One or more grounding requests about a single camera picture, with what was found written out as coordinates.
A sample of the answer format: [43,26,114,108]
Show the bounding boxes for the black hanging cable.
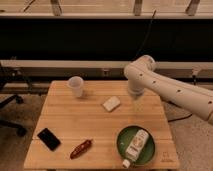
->
[133,9,158,61]

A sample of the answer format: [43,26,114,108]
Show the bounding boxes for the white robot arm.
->
[124,55,213,125]

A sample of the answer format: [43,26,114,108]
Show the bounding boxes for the green round plate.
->
[116,125,155,168]

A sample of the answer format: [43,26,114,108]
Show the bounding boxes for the black floor cable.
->
[167,112,194,123]

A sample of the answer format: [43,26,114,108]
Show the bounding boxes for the black smartphone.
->
[37,128,61,151]

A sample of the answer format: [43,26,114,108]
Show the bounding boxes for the black office chair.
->
[0,63,27,137]

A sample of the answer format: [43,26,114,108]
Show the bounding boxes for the white lotion bottle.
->
[122,129,149,168]

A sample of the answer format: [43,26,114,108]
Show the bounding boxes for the white sponge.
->
[102,96,121,112]

